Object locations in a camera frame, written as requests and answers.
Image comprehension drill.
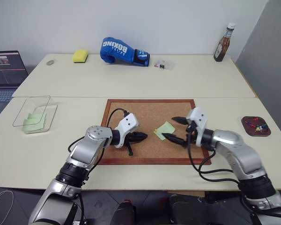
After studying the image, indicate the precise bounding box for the dark rounded shape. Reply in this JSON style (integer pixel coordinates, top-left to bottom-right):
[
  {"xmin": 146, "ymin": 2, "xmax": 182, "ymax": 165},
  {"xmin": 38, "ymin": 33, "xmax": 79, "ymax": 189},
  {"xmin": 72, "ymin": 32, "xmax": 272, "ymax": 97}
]
[
  {"xmin": 117, "ymin": 199, "xmax": 136, "ymax": 225},
  {"xmin": 169, "ymin": 194, "xmax": 203, "ymax": 225}
]

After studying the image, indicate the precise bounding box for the thin white cable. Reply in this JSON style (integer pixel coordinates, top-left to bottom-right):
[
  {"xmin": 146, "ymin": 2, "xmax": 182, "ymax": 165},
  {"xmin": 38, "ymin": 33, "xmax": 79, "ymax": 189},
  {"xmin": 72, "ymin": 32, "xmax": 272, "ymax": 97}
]
[{"xmin": 0, "ymin": 190, "xmax": 15, "ymax": 225}]

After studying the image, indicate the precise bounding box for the brown oval tray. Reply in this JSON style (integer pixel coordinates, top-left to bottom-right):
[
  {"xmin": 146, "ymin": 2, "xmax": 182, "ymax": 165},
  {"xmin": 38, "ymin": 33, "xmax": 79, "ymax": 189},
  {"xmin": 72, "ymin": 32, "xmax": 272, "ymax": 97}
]
[{"xmin": 241, "ymin": 115, "xmax": 272, "ymax": 137}]

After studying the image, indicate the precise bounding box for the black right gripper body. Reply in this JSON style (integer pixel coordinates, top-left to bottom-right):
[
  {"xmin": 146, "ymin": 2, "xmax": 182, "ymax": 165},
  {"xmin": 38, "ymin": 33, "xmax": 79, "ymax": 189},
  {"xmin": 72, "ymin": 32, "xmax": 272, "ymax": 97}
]
[{"xmin": 185, "ymin": 124, "xmax": 199, "ymax": 144}]

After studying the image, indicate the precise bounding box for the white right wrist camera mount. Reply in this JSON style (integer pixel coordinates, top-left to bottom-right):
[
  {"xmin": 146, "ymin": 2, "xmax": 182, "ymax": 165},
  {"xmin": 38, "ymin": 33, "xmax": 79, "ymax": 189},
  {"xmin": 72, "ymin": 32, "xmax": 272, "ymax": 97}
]
[{"xmin": 185, "ymin": 107, "xmax": 208, "ymax": 147}]

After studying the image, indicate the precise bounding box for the clear plastic box lid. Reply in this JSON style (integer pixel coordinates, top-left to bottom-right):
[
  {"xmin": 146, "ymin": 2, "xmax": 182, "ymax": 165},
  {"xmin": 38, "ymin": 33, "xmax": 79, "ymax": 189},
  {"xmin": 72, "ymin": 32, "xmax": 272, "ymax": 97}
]
[{"xmin": 12, "ymin": 95, "xmax": 51, "ymax": 128}]

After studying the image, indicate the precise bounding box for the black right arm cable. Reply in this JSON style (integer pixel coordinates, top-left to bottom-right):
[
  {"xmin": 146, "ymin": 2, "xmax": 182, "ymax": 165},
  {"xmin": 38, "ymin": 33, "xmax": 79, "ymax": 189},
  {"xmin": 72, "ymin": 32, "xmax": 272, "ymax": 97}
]
[{"xmin": 186, "ymin": 131, "xmax": 241, "ymax": 185}]

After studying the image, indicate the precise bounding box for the small clear plastic case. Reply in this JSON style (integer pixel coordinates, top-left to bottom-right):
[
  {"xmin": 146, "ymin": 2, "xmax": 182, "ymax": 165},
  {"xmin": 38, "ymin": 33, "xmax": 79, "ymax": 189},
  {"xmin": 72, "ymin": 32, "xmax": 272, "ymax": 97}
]
[{"xmin": 153, "ymin": 59, "xmax": 177, "ymax": 71}]

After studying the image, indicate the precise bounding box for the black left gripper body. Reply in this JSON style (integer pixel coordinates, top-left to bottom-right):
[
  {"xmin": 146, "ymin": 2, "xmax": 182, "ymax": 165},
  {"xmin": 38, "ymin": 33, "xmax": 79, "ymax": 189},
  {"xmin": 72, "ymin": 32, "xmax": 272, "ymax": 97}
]
[{"xmin": 123, "ymin": 132, "xmax": 135, "ymax": 157}]

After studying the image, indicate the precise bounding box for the brown sauce bottle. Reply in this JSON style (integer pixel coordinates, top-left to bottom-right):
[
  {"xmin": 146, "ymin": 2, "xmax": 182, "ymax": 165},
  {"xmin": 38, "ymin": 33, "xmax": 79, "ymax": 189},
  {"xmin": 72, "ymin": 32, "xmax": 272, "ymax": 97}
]
[{"xmin": 213, "ymin": 22, "xmax": 237, "ymax": 63}]

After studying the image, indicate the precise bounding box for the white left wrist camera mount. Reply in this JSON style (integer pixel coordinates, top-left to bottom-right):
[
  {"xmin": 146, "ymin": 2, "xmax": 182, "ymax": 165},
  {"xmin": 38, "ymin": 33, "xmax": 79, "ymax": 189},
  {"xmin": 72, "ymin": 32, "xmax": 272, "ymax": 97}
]
[{"xmin": 114, "ymin": 113, "xmax": 140, "ymax": 149}]

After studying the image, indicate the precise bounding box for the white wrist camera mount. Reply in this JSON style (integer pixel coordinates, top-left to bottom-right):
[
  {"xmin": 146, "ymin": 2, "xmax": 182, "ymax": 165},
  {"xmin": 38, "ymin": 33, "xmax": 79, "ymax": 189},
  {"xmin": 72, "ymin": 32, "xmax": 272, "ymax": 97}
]
[
  {"xmin": 185, "ymin": 107, "xmax": 208, "ymax": 147},
  {"xmin": 114, "ymin": 113, "xmax": 140, "ymax": 149}
]

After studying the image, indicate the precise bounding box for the clear plastic box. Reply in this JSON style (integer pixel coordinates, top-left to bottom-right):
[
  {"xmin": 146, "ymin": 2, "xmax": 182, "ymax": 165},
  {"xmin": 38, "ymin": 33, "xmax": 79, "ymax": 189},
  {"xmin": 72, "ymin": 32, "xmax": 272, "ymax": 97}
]
[{"xmin": 24, "ymin": 104, "xmax": 59, "ymax": 135}]

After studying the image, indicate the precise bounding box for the blue boxing glove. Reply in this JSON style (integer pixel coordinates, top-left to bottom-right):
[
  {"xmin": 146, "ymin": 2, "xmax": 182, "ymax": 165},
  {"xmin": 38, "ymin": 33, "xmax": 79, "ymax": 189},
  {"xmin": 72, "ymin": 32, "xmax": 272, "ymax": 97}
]
[{"xmin": 99, "ymin": 37, "xmax": 150, "ymax": 68}]

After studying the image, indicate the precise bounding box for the wood framed cork board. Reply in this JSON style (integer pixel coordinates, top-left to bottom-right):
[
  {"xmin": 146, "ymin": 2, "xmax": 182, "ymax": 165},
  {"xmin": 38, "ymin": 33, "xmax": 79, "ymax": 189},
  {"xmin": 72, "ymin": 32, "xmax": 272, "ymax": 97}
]
[{"xmin": 98, "ymin": 99, "xmax": 212, "ymax": 166}]

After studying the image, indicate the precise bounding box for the yellow sponge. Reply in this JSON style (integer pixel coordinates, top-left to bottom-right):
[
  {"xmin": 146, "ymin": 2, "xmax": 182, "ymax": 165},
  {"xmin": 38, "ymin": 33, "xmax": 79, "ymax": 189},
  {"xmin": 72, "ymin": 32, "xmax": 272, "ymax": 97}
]
[{"xmin": 72, "ymin": 49, "xmax": 89, "ymax": 64}]

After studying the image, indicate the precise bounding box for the open grey laptop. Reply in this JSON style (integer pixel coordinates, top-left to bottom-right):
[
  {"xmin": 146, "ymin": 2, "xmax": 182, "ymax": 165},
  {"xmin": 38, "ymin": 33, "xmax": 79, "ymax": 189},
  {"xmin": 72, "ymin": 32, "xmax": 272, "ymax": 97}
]
[{"xmin": 0, "ymin": 50, "xmax": 29, "ymax": 118}]

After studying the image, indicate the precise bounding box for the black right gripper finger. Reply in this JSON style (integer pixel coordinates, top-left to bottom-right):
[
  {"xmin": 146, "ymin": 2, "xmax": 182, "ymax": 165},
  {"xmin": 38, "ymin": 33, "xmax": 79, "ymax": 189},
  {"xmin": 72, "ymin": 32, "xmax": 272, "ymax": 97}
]
[
  {"xmin": 162, "ymin": 133, "xmax": 188, "ymax": 148},
  {"xmin": 171, "ymin": 116, "xmax": 189, "ymax": 125}
]

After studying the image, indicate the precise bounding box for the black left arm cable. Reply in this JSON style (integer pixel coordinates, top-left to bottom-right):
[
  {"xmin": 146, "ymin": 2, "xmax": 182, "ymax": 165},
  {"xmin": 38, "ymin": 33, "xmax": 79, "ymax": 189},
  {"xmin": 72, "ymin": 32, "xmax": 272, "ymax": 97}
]
[{"xmin": 67, "ymin": 108, "xmax": 131, "ymax": 173}]

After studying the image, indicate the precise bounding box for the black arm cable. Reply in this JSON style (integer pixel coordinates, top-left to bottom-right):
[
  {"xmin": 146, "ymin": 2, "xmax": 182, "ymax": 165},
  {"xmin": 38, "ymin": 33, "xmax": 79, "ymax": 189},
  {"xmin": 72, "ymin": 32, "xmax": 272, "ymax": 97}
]
[
  {"xmin": 186, "ymin": 131, "xmax": 241, "ymax": 185},
  {"xmin": 67, "ymin": 108, "xmax": 131, "ymax": 173}
]

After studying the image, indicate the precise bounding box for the green sticky note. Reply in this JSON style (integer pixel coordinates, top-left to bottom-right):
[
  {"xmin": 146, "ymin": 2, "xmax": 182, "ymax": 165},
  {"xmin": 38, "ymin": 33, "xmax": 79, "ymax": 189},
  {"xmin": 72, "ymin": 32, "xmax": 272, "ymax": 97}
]
[
  {"xmin": 23, "ymin": 113, "xmax": 42, "ymax": 127},
  {"xmin": 24, "ymin": 114, "xmax": 48, "ymax": 135},
  {"xmin": 154, "ymin": 121, "xmax": 176, "ymax": 142}
]

